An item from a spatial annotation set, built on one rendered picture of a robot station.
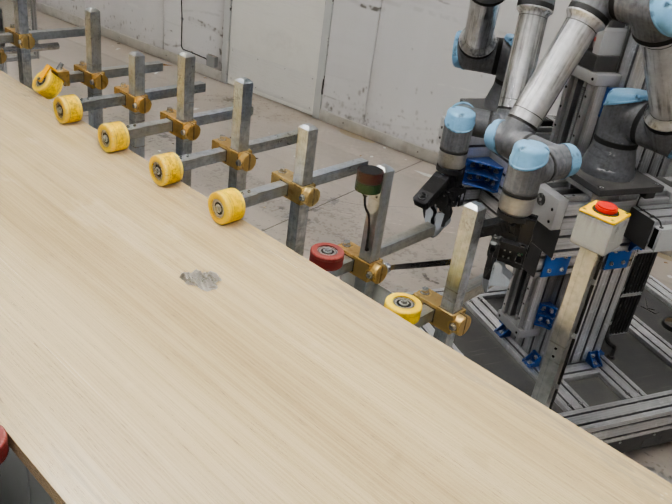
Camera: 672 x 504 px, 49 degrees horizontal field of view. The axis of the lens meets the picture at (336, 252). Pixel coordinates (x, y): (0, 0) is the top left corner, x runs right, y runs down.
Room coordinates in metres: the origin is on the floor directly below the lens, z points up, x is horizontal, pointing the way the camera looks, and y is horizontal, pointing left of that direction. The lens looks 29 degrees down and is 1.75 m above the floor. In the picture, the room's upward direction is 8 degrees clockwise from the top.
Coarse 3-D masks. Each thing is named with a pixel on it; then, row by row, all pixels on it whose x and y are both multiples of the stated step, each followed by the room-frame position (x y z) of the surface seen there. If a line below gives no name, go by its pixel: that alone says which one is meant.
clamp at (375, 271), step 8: (344, 248) 1.60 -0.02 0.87; (352, 248) 1.61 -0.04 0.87; (352, 256) 1.57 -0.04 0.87; (360, 264) 1.56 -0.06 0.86; (368, 264) 1.54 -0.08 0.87; (376, 264) 1.55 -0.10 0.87; (352, 272) 1.57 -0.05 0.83; (360, 272) 1.55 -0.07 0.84; (368, 272) 1.54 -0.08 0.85; (376, 272) 1.53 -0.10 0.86; (384, 272) 1.55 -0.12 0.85; (368, 280) 1.54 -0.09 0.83; (376, 280) 1.53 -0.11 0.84
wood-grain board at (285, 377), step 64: (0, 128) 1.96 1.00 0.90; (64, 128) 2.03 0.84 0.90; (0, 192) 1.58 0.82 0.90; (64, 192) 1.63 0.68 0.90; (128, 192) 1.68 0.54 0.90; (192, 192) 1.73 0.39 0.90; (0, 256) 1.30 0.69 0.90; (64, 256) 1.34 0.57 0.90; (128, 256) 1.37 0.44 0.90; (192, 256) 1.41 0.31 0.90; (256, 256) 1.45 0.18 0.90; (0, 320) 1.09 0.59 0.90; (64, 320) 1.12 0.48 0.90; (128, 320) 1.14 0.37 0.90; (192, 320) 1.17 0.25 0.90; (256, 320) 1.20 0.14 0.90; (320, 320) 1.24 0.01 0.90; (384, 320) 1.27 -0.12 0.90; (0, 384) 0.92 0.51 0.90; (64, 384) 0.94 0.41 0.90; (128, 384) 0.97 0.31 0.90; (192, 384) 0.99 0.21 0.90; (256, 384) 1.01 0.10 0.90; (320, 384) 1.04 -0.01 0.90; (384, 384) 1.07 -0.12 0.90; (448, 384) 1.09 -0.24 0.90; (64, 448) 0.81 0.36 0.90; (128, 448) 0.82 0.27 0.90; (192, 448) 0.84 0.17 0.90; (256, 448) 0.86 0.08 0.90; (320, 448) 0.88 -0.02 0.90; (384, 448) 0.90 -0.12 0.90; (448, 448) 0.92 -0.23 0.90; (512, 448) 0.95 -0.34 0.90; (576, 448) 0.97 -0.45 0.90
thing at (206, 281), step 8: (184, 272) 1.32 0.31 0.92; (192, 272) 1.33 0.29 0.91; (200, 272) 1.32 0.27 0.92; (208, 272) 1.34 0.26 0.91; (184, 280) 1.30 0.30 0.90; (192, 280) 1.30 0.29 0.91; (200, 280) 1.30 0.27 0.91; (208, 280) 1.30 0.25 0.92; (216, 280) 1.32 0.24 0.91; (200, 288) 1.29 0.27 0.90; (208, 288) 1.29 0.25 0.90; (216, 288) 1.29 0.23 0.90
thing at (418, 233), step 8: (424, 224) 1.82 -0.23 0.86; (432, 224) 1.83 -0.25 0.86; (408, 232) 1.76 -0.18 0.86; (416, 232) 1.77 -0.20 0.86; (424, 232) 1.79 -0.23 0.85; (432, 232) 1.82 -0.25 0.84; (384, 240) 1.70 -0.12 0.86; (392, 240) 1.70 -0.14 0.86; (400, 240) 1.71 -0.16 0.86; (408, 240) 1.74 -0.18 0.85; (416, 240) 1.76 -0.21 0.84; (384, 248) 1.66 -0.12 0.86; (392, 248) 1.69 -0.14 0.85; (400, 248) 1.71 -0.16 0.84; (344, 256) 1.58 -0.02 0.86; (384, 256) 1.66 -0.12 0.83; (344, 264) 1.55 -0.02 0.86; (352, 264) 1.57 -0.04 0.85; (336, 272) 1.52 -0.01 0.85; (344, 272) 1.55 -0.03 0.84
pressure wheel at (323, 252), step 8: (312, 248) 1.51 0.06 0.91; (320, 248) 1.52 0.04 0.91; (328, 248) 1.52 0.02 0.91; (336, 248) 1.53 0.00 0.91; (312, 256) 1.49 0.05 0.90; (320, 256) 1.48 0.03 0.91; (328, 256) 1.49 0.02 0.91; (336, 256) 1.49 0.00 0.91; (320, 264) 1.48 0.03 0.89; (328, 264) 1.48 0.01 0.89; (336, 264) 1.49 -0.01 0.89
